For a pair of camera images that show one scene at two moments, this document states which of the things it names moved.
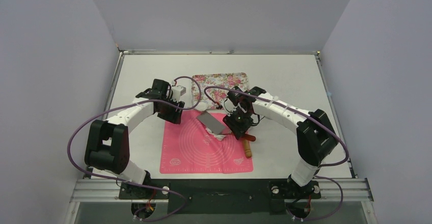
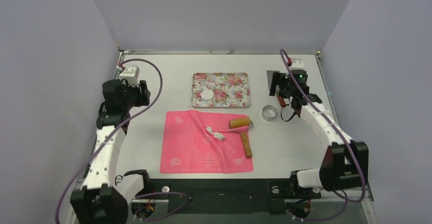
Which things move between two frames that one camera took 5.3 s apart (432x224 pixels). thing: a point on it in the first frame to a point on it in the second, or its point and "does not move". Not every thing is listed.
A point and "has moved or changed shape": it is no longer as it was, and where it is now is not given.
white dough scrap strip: (219, 137) does not move
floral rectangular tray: (227, 80) does not move
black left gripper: (173, 117) to (140, 90)
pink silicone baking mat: (187, 148) does not move
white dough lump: (202, 106) has moved or changed shape
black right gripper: (237, 126) to (276, 83)
